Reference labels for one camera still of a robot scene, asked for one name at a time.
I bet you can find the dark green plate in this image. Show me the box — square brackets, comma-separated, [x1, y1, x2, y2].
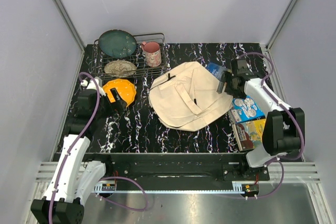
[98, 29, 137, 59]

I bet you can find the Animal Farm paperback book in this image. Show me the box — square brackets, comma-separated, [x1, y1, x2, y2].
[206, 62, 228, 80]

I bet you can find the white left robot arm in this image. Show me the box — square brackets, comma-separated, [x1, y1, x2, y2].
[30, 73, 126, 223]

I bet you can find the cream canvas student bag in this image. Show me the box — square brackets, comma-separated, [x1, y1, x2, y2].
[149, 61, 233, 132]

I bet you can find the aluminium frame rail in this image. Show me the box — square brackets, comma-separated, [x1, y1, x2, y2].
[52, 0, 86, 51]

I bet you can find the white cable duct strip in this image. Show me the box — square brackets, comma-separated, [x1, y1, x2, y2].
[92, 182, 244, 194]

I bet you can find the wire dish rack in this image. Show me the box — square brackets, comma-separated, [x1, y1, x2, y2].
[89, 33, 168, 81]

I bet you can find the pink patterned mug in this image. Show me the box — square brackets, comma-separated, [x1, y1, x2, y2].
[141, 41, 161, 67]

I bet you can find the orange dotted plate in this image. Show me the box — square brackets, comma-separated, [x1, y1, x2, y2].
[103, 79, 136, 107]

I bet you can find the beige patterned plate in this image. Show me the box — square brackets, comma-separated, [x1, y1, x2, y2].
[104, 60, 137, 78]

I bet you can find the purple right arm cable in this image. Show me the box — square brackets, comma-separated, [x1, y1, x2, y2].
[209, 52, 307, 200]

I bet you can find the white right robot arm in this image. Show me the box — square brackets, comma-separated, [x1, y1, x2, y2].
[217, 58, 305, 180]

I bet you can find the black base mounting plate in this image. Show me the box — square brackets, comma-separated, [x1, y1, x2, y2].
[83, 153, 270, 186]

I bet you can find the blue comic book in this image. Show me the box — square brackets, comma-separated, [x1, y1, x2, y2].
[228, 96, 266, 124]

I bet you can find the yellow picture book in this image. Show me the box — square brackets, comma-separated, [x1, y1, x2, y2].
[233, 119, 266, 152]

